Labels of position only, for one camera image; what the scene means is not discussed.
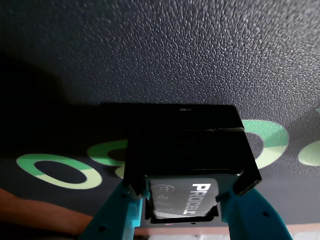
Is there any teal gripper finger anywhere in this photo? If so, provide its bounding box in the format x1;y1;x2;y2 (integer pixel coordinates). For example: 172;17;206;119
214;188;294;240
79;180;146;240

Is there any black Procell battery pack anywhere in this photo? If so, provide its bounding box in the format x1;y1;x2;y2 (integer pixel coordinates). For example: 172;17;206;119
123;103;263;225

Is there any black WOWROBO printed mat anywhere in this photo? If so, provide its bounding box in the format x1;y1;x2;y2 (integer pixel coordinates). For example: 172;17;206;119
0;0;320;230

